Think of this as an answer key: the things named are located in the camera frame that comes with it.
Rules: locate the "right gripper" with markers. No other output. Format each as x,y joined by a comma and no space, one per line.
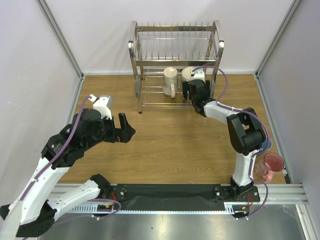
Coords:
194,88

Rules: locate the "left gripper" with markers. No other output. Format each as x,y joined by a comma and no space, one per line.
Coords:
124,134

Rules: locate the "floral mug green inside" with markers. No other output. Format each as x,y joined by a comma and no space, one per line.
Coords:
186,74

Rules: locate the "beige mug blue red print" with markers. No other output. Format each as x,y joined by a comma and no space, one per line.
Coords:
170,81

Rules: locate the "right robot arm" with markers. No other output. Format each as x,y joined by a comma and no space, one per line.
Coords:
245,131

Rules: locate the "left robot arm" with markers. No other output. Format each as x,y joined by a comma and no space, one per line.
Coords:
33,212

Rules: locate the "stainless steel dish rack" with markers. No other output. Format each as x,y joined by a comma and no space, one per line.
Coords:
155,46

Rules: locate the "black base mat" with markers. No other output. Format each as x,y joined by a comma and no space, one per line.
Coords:
153,194

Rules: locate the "light blue cup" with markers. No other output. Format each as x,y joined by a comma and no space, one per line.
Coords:
267,144

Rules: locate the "pink glass mug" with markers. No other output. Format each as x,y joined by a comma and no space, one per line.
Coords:
267,167

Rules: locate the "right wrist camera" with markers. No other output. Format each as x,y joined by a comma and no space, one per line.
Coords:
198,75

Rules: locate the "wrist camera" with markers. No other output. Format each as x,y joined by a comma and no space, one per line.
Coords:
103,105
198,75

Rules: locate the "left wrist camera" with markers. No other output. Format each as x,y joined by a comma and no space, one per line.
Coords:
103,105

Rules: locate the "white cable duct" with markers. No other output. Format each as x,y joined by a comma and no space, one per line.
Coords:
211,208

